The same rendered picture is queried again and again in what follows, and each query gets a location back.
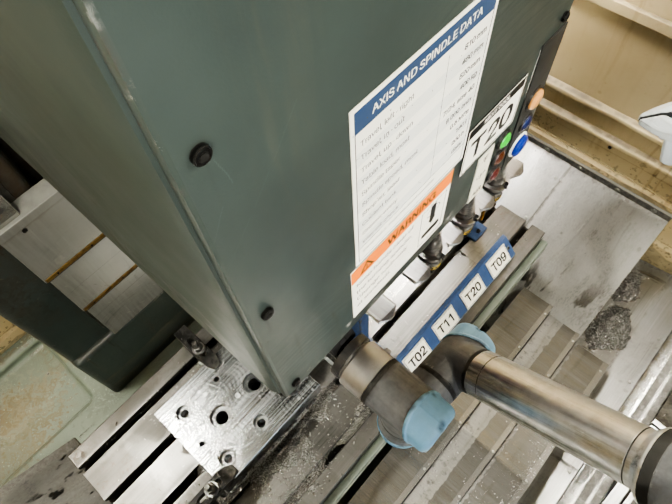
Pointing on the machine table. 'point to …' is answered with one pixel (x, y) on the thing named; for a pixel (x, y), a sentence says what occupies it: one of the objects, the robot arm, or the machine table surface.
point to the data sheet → (416, 125)
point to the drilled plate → (282, 417)
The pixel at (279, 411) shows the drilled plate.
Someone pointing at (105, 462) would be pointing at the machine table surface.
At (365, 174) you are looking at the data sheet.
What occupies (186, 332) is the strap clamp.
